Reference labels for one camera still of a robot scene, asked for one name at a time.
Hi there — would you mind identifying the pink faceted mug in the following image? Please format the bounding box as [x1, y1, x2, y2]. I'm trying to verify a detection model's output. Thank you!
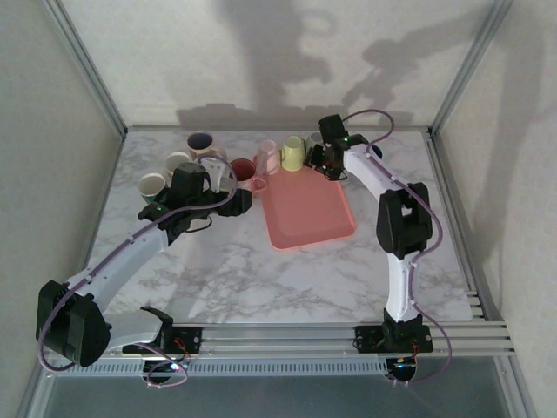
[164, 151, 192, 175]

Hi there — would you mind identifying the teal mug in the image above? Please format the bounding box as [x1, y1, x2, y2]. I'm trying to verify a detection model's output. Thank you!
[138, 172, 169, 206]

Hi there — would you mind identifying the pink mug purple interior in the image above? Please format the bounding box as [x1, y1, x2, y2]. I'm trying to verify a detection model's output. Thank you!
[186, 131, 228, 163]

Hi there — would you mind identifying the pink skull pattern mug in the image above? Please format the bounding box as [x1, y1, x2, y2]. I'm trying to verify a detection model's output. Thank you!
[229, 158, 267, 192]

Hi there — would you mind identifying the tall pale pink mug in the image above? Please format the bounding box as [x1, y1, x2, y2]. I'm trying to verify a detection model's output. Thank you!
[253, 139, 279, 175]

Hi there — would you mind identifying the arm base controller board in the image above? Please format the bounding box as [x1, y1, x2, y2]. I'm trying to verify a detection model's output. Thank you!
[141, 357, 192, 387]
[385, 354, 421, 384]

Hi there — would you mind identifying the yellow-green mug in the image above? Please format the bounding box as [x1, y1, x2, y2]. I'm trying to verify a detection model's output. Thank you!
[278, 135, 306, 172]

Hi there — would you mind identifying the pink plastic tray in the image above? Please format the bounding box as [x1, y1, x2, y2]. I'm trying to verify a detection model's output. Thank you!
[259, 167, 357, 252]

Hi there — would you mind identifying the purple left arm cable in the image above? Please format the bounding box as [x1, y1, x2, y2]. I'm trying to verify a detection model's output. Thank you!
[37, 155, 238, 389]

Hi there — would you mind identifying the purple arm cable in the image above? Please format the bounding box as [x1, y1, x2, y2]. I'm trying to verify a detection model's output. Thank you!
[341, 108, 453, 388]
[37, 155, 238, 389]

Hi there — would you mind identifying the aluminium frame crossbar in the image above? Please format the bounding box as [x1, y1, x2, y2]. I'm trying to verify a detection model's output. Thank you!
[124, 125, 434, 133]

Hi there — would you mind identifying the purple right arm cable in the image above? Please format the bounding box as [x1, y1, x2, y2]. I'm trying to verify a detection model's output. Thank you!
[341, 108, 453, 388]

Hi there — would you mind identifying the aluminium frame post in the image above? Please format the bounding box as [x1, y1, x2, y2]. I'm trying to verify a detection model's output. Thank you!
[41, 0, 128, 139]
[428, 0, 514, 139]

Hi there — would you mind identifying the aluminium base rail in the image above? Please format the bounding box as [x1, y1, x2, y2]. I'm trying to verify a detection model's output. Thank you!
[41, 321, 517, 359]

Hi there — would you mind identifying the grey slotted cable duct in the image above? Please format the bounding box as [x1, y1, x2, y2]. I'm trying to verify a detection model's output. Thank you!
[51, 357, 391, 378]

